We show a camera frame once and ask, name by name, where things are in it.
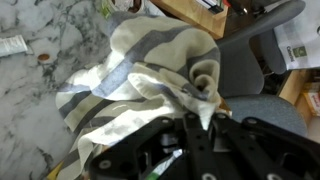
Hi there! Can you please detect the striped grey white towel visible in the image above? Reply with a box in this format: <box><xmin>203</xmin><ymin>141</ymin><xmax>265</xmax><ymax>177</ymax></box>
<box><xmin>56</xmin><ymin>12</ymin><xmax>221</xmax><ymax>180</ymax></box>

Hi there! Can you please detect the dark office chair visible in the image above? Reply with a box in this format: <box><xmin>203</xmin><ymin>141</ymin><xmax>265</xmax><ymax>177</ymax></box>
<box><xmin>216</xmin><ymin>0</ymin><xmax>307</xmax><ymax>136</ymax></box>

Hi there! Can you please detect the wooden desk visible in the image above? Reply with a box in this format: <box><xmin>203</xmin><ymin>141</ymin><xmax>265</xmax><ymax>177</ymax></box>
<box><xmin>150</xmin><ymin>0</ymin><xmax>228</xmax><ymax>39</ymax></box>

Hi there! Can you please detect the white squeeze tube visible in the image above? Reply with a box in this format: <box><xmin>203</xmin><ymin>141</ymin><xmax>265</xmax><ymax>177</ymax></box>
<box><xmin>0</xmin><ymin>35</ymin><xmax>28</xmax><ymax>57</ymax></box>

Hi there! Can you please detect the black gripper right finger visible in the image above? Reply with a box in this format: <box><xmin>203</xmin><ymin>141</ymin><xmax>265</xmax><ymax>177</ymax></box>
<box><xmin>209</xmin><ymin>113</ymin><xmax>320</xmax><ymax>180</ymax></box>

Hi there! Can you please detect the metal bowl with foil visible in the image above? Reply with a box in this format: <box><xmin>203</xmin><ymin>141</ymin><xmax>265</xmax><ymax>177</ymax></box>
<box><xmin>101</xmin><ymin>0</ymin><xmax>148</xmax><ymax>18</ymax></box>

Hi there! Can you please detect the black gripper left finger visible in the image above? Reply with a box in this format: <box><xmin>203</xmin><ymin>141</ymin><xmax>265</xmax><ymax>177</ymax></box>
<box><xmin>89</xmin><ymin>117</ymin><xmax>183</xmax><ymax>180</ymax></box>

